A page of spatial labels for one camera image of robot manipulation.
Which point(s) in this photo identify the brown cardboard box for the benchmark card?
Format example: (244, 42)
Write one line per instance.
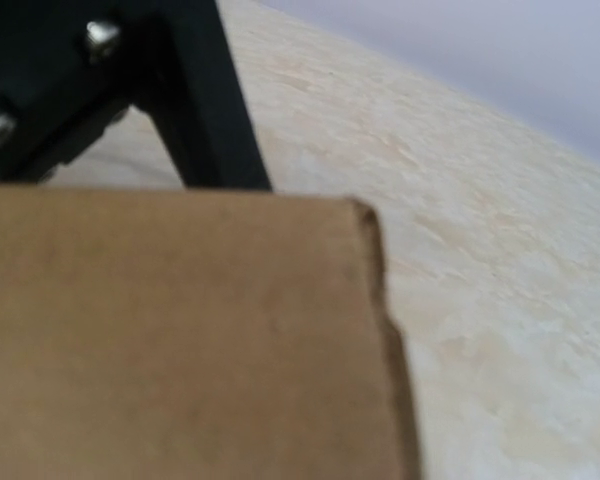
(198, 335)

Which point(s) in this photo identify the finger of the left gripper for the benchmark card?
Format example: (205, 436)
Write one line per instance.
(69, 69)

